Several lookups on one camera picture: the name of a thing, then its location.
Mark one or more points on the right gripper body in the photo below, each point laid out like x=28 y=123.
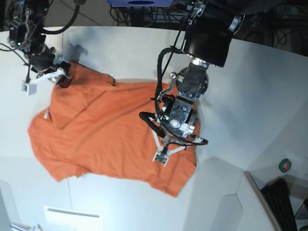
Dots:
x=41 y=61

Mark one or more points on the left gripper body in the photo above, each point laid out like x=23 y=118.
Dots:
x=185 y=134

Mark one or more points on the orange t-shirt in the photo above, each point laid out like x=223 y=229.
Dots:
x=93 y=126

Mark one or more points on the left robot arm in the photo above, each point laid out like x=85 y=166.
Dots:
x=209 y=28

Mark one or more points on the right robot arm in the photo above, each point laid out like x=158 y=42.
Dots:
x=27 y=35

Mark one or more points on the blue box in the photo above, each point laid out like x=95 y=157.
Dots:
x=140 y=3

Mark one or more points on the green tape roll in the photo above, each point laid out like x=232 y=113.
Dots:
x=285 y=165

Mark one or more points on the black keyboard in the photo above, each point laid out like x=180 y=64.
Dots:
x=277 y=197

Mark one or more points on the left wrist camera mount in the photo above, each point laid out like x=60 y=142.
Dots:
x=170 y=145

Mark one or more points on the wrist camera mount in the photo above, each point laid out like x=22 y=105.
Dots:
x=170 y=145
x=29 y=86

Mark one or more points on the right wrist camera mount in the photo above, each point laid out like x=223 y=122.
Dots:
x=29 y=86

